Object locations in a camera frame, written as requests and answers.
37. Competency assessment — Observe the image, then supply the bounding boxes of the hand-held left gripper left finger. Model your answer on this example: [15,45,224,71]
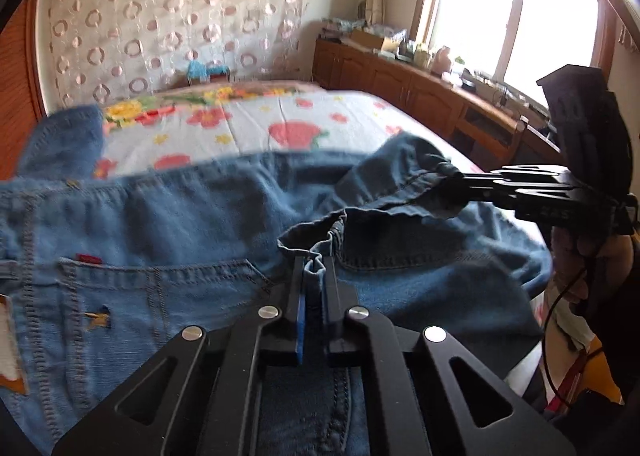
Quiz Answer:
[52,256,313,456]

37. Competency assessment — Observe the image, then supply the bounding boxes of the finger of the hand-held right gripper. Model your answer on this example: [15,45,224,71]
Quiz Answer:
[434,162,568,211]

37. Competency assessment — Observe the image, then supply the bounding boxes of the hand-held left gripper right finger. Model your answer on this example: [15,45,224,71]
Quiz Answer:
[320,258,576,456]

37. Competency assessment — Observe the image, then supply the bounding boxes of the blue denim pants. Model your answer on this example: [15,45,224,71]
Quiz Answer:
[0,104,553,456]

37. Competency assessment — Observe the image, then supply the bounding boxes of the person's right hand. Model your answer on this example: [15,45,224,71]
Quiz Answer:
[549,228,638,317]

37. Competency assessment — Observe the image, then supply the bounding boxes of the pink bottle on counter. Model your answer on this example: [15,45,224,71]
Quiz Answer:
[431,46,453,75]

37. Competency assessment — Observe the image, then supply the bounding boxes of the wooden sideboard cabinet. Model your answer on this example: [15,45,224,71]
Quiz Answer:
[312,33,566,171]

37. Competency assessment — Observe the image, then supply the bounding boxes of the window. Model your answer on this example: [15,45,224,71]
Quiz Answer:
[410,0,616,101]

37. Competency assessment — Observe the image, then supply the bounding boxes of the strawberry print bedsheet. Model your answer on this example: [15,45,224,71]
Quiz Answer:
[95,90,551,387]

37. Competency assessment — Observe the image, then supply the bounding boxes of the open cardboard box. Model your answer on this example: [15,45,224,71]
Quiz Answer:
[350,30,388,51]

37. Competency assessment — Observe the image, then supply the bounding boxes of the floral blanket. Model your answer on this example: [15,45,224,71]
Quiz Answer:
[102,80,326,129]

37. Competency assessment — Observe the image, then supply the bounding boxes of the circle-patterned sheer curtain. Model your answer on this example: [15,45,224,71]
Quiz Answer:
[37,0,321,109]

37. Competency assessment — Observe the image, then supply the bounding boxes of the black cable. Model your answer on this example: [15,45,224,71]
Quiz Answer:
[542,256,601,409]

